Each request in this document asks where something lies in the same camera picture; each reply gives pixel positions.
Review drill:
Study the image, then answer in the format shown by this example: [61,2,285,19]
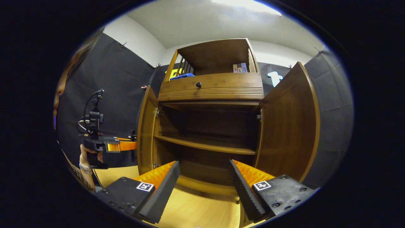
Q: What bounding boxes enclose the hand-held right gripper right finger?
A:
[229,159,317,223]

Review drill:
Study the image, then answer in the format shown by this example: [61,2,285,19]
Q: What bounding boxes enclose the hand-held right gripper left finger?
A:
[95,161,181,224]

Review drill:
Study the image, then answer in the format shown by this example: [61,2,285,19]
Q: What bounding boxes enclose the wooden drawer with black knob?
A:
[158,73,264,102]

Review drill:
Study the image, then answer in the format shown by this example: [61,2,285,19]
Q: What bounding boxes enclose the wooden shoe cabinet door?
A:
[130,85,159,175]
[255,62,321,183]

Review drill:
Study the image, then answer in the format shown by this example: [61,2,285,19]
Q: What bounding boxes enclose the wooden inner cabinet shelf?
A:
[154,135,256,155]

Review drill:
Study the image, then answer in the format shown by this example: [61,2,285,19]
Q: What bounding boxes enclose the wooden double-door shoe cabinet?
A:
[152,38,266,205]

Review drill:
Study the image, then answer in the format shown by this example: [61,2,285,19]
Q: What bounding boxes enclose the white beaded bracelet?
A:
[78,162,93,175]

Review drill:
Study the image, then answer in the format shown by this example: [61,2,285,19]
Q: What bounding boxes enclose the person's head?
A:
[53,27,105,119]

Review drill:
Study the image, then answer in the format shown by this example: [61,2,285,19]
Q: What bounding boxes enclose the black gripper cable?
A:
[76,90,105,135]

